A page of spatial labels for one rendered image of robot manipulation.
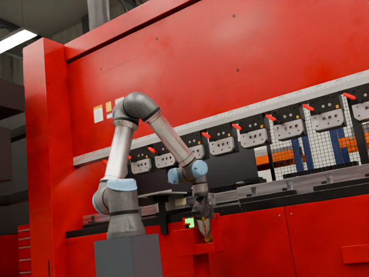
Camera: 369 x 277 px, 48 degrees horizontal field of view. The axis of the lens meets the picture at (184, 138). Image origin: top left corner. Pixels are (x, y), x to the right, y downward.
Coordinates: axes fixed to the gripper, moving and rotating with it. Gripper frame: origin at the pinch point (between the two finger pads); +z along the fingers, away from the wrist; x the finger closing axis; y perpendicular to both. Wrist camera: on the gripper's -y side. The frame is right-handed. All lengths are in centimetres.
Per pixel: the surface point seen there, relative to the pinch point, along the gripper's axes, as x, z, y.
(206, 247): -1.0, 4.7, -5.4
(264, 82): -36, -74, 31
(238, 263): -8.7, 17.5, 18.3
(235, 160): 1, -39, 92
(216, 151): -2, -42, 36
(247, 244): -15.0, 8.5, 17.6
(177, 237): 12.8, -1.3, -4.9
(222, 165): 11, -38, 95
